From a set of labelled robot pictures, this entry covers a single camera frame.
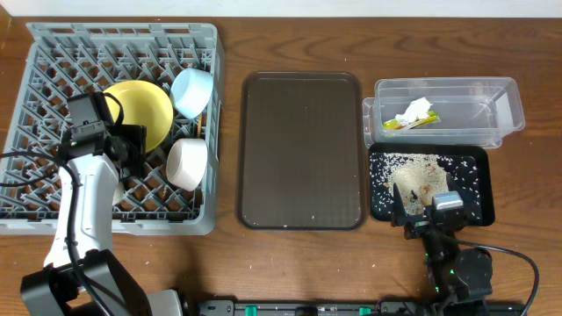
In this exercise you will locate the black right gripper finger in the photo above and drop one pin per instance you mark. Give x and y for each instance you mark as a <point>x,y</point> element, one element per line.
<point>399,216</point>
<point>451,183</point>

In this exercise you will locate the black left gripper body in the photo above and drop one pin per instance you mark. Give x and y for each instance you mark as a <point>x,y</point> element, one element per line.
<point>133,143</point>

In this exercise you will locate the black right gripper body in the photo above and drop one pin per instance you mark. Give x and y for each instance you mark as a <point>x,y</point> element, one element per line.
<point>416,225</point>

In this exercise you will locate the yellow plate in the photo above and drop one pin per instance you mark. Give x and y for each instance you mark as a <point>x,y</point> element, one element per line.
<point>145,104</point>

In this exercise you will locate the white cup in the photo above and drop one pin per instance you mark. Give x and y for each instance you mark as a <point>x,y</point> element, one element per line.
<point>118,193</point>

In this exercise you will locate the white paper napkin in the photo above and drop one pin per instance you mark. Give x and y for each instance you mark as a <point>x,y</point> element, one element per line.
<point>418,109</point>

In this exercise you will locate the pink white bowl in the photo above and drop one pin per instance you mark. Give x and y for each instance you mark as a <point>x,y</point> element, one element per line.
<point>186,163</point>

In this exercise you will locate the light blue bowl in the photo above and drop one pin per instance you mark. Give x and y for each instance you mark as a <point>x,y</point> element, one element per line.
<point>191,91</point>

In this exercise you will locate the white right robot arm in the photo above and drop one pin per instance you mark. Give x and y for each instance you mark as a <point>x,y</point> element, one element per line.
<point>458,275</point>

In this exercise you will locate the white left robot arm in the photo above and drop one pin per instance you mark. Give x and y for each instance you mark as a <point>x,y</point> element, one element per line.
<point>81,275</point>

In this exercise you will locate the clear plastic waste bin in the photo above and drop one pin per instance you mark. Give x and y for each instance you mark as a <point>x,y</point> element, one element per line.
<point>478,111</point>

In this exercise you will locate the grey dishwasher rack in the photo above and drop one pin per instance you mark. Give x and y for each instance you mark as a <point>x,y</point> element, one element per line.
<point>69,59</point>

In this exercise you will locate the black tray with rice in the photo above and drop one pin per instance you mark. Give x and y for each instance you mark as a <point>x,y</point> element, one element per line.
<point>420,170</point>

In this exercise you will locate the green yellow wrapper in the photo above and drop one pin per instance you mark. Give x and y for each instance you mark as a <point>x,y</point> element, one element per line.
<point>394,124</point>

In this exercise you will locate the dark brown serving tray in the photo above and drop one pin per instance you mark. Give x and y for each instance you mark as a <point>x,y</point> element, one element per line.
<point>301,165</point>

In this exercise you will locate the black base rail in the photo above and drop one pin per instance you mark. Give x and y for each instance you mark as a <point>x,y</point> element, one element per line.
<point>382,308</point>

